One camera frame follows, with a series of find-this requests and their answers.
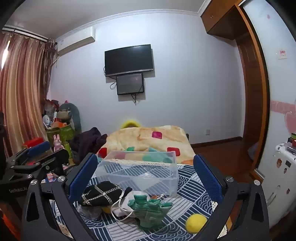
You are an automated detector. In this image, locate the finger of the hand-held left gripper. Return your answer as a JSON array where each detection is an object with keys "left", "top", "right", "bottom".
[
  {"left": 35, "top": 149, "right": 70, "bottom": 180},
  {"left": 9, "top": 141, "right": 52, "bottom": 168}
]

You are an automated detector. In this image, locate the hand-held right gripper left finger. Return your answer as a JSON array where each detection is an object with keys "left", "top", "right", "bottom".
[{"left": 21, "top": 152, "right": 100, "bottom": 241}]

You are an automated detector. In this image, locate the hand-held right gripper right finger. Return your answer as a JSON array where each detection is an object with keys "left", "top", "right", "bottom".
[{"left": 193, "top": 154, "right": 270, "bottom": 241}]

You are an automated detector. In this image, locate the black knitted pouch with chain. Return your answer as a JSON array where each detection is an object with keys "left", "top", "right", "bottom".
[{"left": 77, "top": 181, "right": 126, "bottom": 207}]

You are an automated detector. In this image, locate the white drawstring pouch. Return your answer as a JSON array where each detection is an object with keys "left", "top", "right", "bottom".
[{"left": 110, "top": 190, "right": 148, "bottom": 224}]

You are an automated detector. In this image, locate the clear plastic storage box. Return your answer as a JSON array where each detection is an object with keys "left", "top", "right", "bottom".
[{"left": 95, "top": 151, "right": 180, "bottom": 198}]

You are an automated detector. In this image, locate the green knitted glove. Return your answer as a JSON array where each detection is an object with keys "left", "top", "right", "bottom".
[{"left": 128, "top": 194, "right": 174, "bottom": 230}]

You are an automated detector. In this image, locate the red box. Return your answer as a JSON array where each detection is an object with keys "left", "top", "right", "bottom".
[{"left": 22, "top": 137, "right": 45, "bottom": 149}]

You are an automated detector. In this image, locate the pink rabbit toy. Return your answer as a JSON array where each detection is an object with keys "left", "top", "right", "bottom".
[{"left": 53, "top": 134, "right": 64, "bottom": 152}]

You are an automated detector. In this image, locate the blue wave-patterned bed sheet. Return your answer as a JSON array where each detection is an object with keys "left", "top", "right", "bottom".
[{"left": 50, "top": 162, "right": 232, "bottom": 241}]

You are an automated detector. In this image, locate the green cardboard box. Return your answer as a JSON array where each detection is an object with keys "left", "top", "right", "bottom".
[{"left": 46, "top": 125, "right": 76, "bottom": 144}]

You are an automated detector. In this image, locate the clear plastic bag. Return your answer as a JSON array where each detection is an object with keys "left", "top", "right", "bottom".
[{"left": 77, "top": 205, "right": 105, "bottom": 220}]

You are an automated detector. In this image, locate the dark purple clothing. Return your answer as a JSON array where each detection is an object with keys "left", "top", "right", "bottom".
[{"left": 70, "top": 127, "right": 108, "bottom": 163}]

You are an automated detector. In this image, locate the orange cloth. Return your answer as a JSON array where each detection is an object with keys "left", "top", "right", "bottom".
[{"left": 0, "top": 206, "right": 23, "bottom": 241}]

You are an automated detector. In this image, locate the grey plush toy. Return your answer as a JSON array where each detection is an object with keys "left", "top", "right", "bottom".
[{"left": 57, "top": 103, "right": 82, "bottom": 134}]

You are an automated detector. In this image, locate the striped brown curtain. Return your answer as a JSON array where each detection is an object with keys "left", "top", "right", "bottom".
[{"left": 0, "top": 32, "right": 59, "bottom": 160}]

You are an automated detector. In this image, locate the yellow blanket with coloured squares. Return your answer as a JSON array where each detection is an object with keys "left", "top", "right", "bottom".
[{"left": 96, "top": 125, "right": 196, "bottom": 166}]

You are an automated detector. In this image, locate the yellow rounded object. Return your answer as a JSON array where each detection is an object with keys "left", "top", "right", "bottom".
[{"left": 120, "top": 119, "right": 140, "bottom": 129}]

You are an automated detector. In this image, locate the white refrigerator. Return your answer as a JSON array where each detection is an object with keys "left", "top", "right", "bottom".
[{"left": 263, "top": 143, "right": 296, "bottom": 229}]

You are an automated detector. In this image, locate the small black monitor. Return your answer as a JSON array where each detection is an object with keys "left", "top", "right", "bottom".
[{"left": 116, "top": 72, "right": 145, "bottom": 95}]

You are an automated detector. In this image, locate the white air conditioner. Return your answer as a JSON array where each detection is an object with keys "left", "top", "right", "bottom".
[{"left": 57, "top": 26, "right": 96, "bottom": 55}]

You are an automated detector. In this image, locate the wooden overhead cabinet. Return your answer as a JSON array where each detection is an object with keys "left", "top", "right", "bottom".
[{"left": 200, "top": 0, "right": 246, "bottom": 41}]

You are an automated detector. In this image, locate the wooden door frame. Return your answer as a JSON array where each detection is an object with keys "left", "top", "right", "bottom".
[{"left": 235, "top": 4, "right": 270, "bottom": 184}]

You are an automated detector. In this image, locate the pink wall decoration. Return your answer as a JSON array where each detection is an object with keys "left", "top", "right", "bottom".
[{"left": 270, "top": 99, "right": 296, "bottom": 138}]

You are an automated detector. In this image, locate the curtain rail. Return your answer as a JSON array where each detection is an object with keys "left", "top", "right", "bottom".
[{"left": 2, "top": 25, "right": 57, "bottom": 45}]

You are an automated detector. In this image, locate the black wall television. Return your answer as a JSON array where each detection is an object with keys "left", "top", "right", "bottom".
[{"left": 105, "top": 44, "right": 154, "bottom": 77}]

